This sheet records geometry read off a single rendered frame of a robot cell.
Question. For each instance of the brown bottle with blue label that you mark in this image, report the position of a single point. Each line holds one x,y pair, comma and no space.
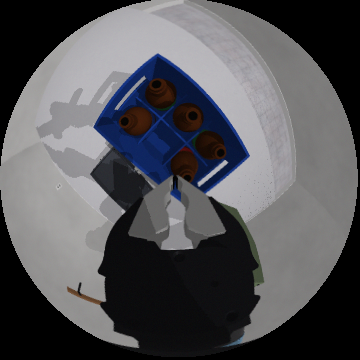
137,121

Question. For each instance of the blue crate with dividers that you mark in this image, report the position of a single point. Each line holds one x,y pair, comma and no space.
152,154

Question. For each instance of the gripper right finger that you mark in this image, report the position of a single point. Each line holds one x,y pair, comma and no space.
205,218

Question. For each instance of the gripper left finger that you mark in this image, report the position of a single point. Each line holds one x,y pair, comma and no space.
146,220

